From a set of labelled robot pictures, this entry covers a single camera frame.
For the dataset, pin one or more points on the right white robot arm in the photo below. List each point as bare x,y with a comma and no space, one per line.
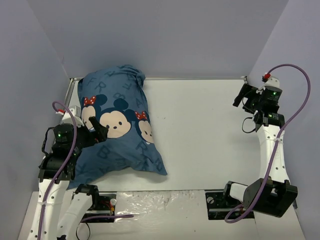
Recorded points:
272,194

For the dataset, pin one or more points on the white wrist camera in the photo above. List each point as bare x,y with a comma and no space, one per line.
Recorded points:
66,117
269,80

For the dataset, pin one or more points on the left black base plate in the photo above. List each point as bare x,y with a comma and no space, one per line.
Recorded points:
106,206

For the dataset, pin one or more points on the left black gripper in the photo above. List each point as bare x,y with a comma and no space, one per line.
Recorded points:
93,132

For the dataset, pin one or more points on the blue cartoon print pillowcase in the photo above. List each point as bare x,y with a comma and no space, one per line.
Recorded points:
115,97

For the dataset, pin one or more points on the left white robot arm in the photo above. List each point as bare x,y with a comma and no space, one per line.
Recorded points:
56,171

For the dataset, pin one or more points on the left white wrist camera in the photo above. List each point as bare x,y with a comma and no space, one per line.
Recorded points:
66,117

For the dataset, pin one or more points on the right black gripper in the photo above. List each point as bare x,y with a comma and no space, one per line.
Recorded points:
244,95

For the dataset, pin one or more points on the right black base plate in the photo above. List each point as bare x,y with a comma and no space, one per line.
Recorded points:
217,205

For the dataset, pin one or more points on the aluminium table edge rail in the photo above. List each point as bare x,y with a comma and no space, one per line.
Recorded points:
69,92

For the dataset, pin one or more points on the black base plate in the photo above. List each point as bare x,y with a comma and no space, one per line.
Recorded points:
217,205
106,206

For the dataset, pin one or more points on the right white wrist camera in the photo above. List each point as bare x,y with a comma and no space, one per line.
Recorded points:
269,80

